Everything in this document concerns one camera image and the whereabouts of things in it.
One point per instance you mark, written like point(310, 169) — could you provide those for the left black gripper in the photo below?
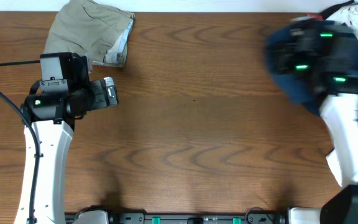
point(97, 94)

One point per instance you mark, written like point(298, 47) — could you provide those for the navy blue shorts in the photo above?
point(294, 87)

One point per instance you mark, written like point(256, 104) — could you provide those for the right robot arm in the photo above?
point(342, 208)

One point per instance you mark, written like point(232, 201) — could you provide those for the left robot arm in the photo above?
point(50, 112)

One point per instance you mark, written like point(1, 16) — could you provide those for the folded khaki shorts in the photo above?
point(87, 28)

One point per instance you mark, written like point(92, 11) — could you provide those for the red garment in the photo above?
point(317, 17)

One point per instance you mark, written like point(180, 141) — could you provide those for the black garment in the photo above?
point(326, 13)

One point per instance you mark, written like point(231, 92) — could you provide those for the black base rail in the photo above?
point(101, 214)

